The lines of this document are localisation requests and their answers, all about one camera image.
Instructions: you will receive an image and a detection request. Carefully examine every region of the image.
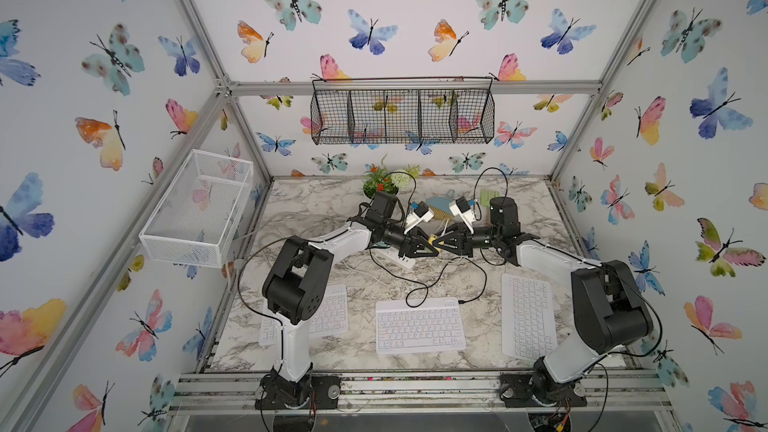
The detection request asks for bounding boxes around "white mesh wall basket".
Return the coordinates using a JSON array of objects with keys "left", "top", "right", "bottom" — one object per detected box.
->
[{"left": 139, "top": 149, "right": 254, "bottom": 268}]

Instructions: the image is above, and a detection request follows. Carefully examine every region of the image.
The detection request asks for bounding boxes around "black wire wall basket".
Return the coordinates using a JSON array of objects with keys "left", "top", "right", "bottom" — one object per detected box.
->
[{"left": 303, "top": 77, "right": 496, "bottom": 146}]

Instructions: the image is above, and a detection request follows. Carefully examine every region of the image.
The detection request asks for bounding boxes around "middle white wireless keyboard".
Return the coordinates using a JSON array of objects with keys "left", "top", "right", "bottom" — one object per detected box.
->
[{"left": 375, "top": 297, "right": 467, "bottom": 355}]

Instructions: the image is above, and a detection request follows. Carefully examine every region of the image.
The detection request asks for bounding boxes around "white wireless keyboard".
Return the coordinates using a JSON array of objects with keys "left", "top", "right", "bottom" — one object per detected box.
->
[
  {"left": 375, "top": 297, "right": 467, "bottom": 355},
  {"left": 501, "top": 274, "right": 558, "bottom": 361},
  {"left": 258, "top": 284, "right": 349, "bottom": 347}
]

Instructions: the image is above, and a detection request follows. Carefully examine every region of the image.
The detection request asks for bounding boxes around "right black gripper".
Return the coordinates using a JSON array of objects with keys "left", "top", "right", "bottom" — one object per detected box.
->
[{"left": 432, "top": 223, "right": 502, "bottom": 261}]

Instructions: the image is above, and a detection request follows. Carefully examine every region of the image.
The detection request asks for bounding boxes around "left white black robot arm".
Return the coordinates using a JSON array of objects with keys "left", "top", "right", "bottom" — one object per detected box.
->
[{"left": 262, "top": 192, "right": 438, "bottom": 383}]

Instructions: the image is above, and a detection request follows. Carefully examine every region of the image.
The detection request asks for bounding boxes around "right white wireless keyboard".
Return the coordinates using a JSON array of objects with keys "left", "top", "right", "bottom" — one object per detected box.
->
[{"left": 501, "top": 274, "right": 558, "bottom": 361}]

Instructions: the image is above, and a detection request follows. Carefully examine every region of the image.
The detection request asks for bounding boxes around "white power strip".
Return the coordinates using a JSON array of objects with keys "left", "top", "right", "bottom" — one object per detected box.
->
[{"left": 381, "top": 249, "right": 416, "bottom": 270}]

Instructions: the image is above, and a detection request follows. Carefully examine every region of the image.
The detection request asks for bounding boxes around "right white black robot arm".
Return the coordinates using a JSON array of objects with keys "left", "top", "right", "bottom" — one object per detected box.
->
[{"left": 434, "top": 196, "right": 654, "bottom": 392}]

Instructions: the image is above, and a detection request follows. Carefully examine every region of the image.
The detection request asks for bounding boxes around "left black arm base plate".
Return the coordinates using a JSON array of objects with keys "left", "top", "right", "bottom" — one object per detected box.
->
[{"left": 255, "top": 371, "right": 341, "bottom": 411}]

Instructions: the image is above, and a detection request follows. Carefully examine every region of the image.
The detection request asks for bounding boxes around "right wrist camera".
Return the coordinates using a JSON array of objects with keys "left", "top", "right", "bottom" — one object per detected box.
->
[{"left": 449, "top": 196, "right": 476, "bottom": 234}]

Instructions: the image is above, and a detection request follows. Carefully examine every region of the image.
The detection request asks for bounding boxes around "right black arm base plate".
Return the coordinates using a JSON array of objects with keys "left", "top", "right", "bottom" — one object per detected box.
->
[{"left": 498, "top": 372, "right": 587, "bottom": 408}]

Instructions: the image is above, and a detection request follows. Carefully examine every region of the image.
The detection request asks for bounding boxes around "black charging cable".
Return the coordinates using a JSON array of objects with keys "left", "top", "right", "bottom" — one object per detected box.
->
[{"left": 368, "top": 245, "right": 489, "bottom": 311}]

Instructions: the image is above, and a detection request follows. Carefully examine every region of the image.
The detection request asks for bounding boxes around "white potted flower plant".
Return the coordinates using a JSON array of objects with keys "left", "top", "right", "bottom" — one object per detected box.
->
[{"left": 363, "top": 158, "right": 421, "bottom": 199}]

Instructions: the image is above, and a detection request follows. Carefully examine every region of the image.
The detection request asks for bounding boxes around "left white wireless keyboard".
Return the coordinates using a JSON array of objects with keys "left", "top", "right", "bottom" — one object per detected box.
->
[{"left": 258, "top": 284, "right": 349, "bottom": 347}]

